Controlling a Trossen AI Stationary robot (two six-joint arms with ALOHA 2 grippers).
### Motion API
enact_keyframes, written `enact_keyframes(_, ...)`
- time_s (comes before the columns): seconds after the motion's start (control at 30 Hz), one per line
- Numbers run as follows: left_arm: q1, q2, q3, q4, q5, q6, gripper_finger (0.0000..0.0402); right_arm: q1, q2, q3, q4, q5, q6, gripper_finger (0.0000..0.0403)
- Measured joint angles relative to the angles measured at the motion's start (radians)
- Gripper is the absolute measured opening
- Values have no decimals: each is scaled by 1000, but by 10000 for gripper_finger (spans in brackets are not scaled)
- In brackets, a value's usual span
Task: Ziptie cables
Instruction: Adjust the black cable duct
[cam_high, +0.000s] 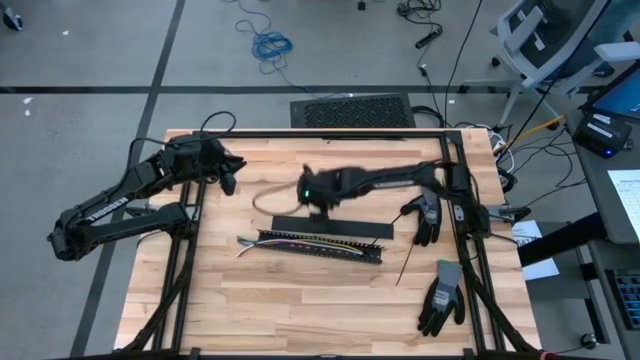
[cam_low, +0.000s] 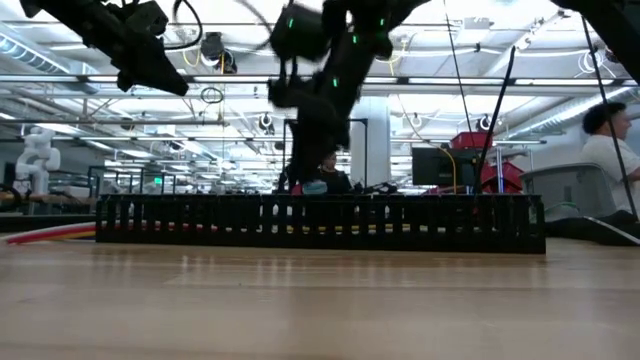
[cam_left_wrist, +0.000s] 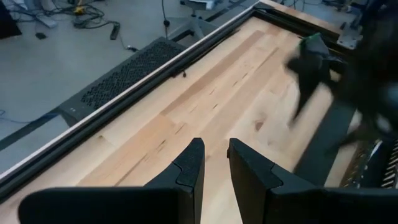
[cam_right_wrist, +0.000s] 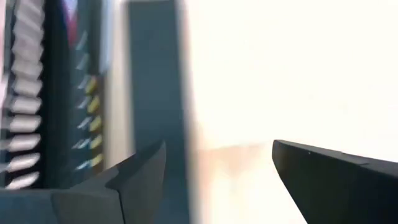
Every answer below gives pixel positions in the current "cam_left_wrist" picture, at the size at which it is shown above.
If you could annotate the grey office chair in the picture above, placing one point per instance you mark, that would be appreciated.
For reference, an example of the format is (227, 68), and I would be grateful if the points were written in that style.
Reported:
(199, 28)

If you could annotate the silver mounting bracket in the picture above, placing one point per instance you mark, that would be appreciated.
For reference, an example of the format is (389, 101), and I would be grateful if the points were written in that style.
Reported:
(349, 39)

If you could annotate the black grey work glove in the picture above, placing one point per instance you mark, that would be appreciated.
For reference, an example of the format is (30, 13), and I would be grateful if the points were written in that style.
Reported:
(314, 49)

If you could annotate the small black floor object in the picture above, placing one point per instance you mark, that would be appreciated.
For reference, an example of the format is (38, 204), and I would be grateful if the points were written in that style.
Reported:
(41, 35)

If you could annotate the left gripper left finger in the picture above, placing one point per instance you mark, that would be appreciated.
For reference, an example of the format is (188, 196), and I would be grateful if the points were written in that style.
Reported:
(186, 174)

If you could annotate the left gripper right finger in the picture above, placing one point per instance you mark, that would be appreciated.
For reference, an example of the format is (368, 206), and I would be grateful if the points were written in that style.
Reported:
(258, 186)

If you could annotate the black aluminium table frame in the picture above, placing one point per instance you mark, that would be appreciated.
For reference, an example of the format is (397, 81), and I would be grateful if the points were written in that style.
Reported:
(93, 124)

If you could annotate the black power strip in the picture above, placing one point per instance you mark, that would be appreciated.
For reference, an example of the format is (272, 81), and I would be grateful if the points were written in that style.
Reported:
(115, 31)

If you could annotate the black floor box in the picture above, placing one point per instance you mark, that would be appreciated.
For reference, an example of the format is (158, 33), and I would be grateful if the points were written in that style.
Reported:
(9, 18)

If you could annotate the black perforated computer case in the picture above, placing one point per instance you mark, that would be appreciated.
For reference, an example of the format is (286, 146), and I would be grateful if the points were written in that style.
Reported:
(124, 74)

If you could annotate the black duct cover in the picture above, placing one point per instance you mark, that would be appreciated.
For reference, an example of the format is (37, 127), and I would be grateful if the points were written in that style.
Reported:
(323, 146)

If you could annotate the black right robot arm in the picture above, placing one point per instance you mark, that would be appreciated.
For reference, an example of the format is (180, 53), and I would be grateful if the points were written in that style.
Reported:
(379, 25)

